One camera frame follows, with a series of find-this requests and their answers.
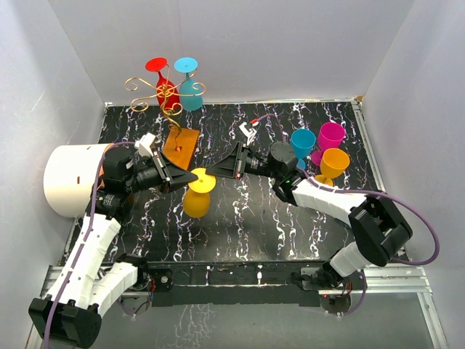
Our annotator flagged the white cylinder drum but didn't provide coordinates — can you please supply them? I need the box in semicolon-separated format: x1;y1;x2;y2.
43;143;110;218

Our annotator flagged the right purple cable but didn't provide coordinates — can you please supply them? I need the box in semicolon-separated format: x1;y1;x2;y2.
254;113;441;317

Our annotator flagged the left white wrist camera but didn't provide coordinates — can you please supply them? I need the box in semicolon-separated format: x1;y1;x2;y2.
134;132;156;158

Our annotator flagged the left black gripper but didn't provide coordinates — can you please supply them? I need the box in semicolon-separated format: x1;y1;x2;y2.
125;151;198;194

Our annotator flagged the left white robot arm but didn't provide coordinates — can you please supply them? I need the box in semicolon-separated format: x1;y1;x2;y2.
28;142;198;348

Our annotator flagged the orange wooden rack base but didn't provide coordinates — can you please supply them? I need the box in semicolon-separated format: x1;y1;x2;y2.
163;128;200;170

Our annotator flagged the orange glass yellow base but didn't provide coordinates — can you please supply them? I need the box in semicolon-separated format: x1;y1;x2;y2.
182;167;217;218
315;148;350;186

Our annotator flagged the gold wire glass rack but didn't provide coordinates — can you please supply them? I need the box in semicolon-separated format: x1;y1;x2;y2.
124;57;206;150

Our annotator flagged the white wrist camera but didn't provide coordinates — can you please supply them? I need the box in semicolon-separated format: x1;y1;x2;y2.
134;132;156;158
239;119;259;146

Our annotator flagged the red wine glass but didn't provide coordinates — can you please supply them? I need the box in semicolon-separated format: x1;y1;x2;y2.
145;57;179;109

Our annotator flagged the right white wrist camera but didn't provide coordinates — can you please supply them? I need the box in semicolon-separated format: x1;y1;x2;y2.
239;119;259;146

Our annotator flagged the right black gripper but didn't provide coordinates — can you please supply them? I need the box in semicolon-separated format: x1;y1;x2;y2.
206;143;281;180

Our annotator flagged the purple cable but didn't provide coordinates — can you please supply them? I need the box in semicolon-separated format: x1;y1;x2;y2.
42;141;139;349
254;113;441;317

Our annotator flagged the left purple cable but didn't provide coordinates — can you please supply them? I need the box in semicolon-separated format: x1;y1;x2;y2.
42;141;139;349

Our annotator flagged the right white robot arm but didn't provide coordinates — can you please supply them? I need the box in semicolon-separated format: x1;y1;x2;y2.
206;142;413;289

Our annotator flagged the black front mounting rail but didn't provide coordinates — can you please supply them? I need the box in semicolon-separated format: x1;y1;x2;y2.
97;260;368;310

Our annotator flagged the blue wine glass front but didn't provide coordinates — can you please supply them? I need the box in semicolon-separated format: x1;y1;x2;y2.
291;128;316;170

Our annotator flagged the teal wine glass back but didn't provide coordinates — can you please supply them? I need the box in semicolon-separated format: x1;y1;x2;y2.
174;57;203;111

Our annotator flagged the magenta wine glass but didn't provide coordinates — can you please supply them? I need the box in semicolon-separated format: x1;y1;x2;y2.
311;122;346;166

